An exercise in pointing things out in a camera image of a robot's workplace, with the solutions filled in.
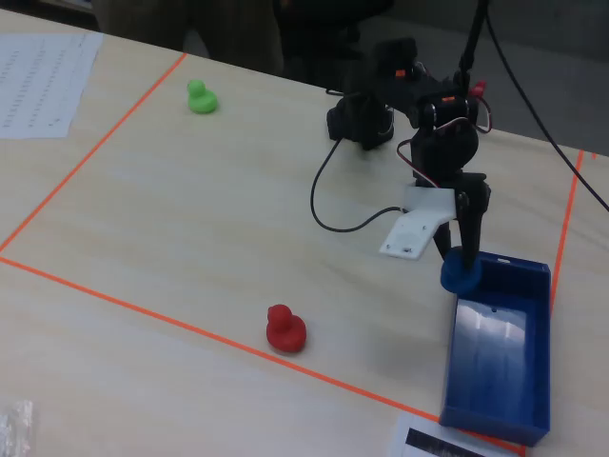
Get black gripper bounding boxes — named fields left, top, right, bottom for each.
left=409, top=116, right=492, bottom=270

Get blue toy duck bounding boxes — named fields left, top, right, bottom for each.
left=440, top=246, right=482, bottom=294

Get blue plastic box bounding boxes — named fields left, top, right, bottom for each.
left=438, top=250, right=552, bottom=447

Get red toy duck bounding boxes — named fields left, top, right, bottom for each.
left=265, top=304, right=308, bottom=355

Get green toy duck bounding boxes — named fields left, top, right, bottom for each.
left=187, top=79, right=220, bottom=115

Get black stand pole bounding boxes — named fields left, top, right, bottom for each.
left=454, top=0, right=491, bottom=91

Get white paper with barcode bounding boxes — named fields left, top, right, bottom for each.
left=387, top=411, right=522, bottom=457

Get long orange tape strip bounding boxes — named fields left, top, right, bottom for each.
left=0, top=255, right=527, bottom=456

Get printed white paper sheet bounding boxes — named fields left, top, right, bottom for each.
left=0, top=31, right=105, bottom=140

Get clear plastic bag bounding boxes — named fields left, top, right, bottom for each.
left=0, top=399, right=35, bottom=457

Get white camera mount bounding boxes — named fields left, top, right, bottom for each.
left=378, top=184, right=456, bottom=262

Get red white servo wires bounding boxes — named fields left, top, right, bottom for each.
left=396, top=92, right=496, bottom=189

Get thin black cable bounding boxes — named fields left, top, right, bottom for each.
left=482, top=13, right=609, bottom=213

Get black camera cable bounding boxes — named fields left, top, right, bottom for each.
left=309, top=92, right=406, bottom=234

